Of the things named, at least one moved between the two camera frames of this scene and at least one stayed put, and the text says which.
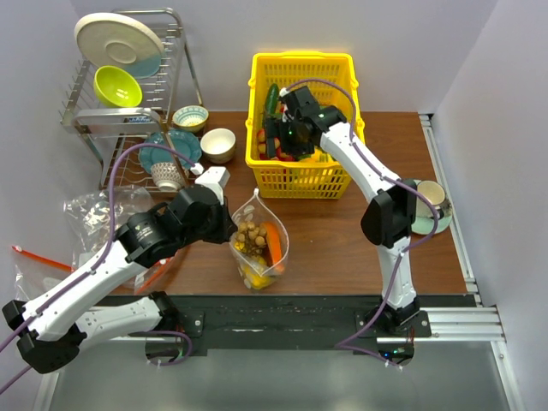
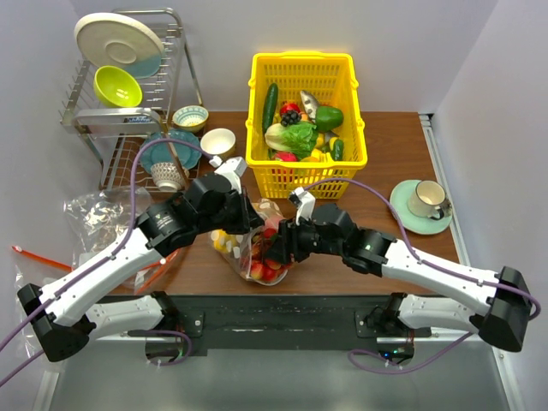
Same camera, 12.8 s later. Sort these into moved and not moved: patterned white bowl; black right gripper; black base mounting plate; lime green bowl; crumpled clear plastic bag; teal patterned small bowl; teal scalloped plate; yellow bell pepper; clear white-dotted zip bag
Moved: black right gripper; clear white-dotted zip bag; yellow bell pepper
Not moved: black base mounting plate; crumpled clear plastic bag; teal scalloped plate; patterned white bowl; teal patterned small bowl; lime green bowl
